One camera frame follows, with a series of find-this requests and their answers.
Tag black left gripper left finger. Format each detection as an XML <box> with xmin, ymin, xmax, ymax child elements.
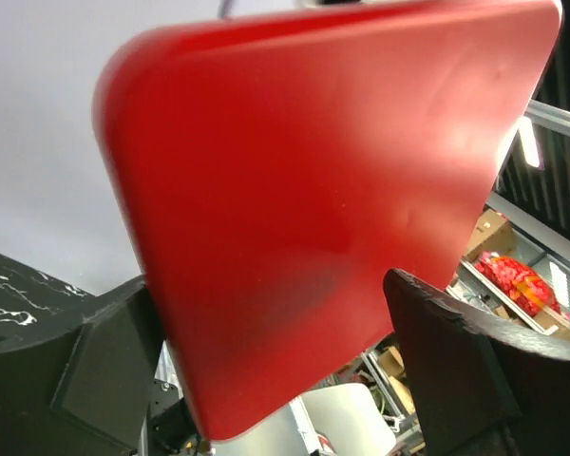
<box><xmin>0</xmin><ymin>277</ymin><xmax>164</xmax><ymax>455</ymax></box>

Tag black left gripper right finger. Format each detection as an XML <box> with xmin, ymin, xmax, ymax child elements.
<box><xmin>383</xmin><ymin>269</ymin><xmax>570</xmax><ymax>455</ymax></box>

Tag red box lid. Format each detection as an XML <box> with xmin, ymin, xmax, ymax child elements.
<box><xmin>93</xmin><ymin>1</ymin><xmax>562</xmax><ymax>441</ymax></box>

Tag red patterned bag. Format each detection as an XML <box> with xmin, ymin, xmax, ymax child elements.
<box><xmin>475</xmin><ymin>252</ymin><xmax>561</xmax><ymax>317</ymax></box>

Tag white chair seat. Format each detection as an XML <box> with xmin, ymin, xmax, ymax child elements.
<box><xmin>300</xmin><ymin>383</ymin><xmax>397</xmax><ymax>456</ymax></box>

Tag cardboard box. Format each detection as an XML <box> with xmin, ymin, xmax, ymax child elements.
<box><xmin>463</xmin><ymin>209</ymin><xmax>517</xmax><ymax>262</ymax></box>

